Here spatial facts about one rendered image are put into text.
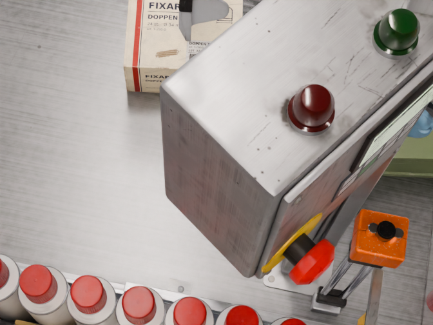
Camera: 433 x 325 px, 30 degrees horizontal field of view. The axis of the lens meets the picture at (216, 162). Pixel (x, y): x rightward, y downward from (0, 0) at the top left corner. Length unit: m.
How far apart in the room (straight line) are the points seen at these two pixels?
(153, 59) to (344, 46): 0.66
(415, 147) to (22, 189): 0.53
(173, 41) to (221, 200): 0.64
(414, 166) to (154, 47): 0.39
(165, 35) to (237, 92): 0.68
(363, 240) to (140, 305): 0.23
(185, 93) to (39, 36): 0.79
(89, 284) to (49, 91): 0.44
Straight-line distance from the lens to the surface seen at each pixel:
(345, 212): 0.82
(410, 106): 0.49
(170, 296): 0.94
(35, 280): 0.83
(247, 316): 0.81
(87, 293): 0.82
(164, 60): 1.11
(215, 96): 0.45
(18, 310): 0.94
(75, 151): 1.14
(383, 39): 0.47
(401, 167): 1.13
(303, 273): 0.56
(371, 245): 0.73
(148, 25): 1.14
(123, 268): 1.08
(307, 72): 0.46
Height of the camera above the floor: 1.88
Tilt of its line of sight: 68 degrees down
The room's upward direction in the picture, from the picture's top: 6 degrees clockwise
